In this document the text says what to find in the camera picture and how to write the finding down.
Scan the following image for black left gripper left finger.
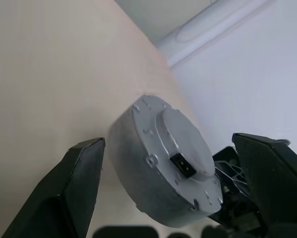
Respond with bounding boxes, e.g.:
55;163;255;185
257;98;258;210
1;137;106;238

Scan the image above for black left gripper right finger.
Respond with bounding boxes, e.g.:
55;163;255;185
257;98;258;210
232;132;297;238

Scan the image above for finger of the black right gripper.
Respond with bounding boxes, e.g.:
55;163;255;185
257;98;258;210
212;145;249;199

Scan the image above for grey motor housing copper windings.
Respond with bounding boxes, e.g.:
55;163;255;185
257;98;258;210
108;108;215;229

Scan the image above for white tubular post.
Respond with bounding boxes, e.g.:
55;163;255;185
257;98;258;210
155;0;279;68

